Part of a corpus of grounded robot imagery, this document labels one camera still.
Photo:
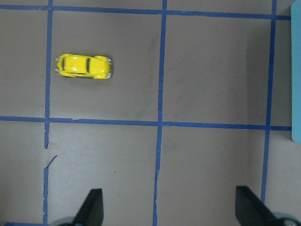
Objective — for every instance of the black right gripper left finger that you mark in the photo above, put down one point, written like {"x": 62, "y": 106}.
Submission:
{"x": 91, "y": 212}

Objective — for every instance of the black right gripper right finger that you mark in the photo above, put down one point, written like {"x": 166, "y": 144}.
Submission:
{"x": 250, "y": 211}

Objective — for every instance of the yellow toy beetle car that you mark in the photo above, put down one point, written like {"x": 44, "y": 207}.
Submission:
{"x": 81, "y": 66}

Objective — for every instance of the light blue plastic tray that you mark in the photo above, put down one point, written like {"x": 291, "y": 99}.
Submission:
{"x": 296, "y": 70}

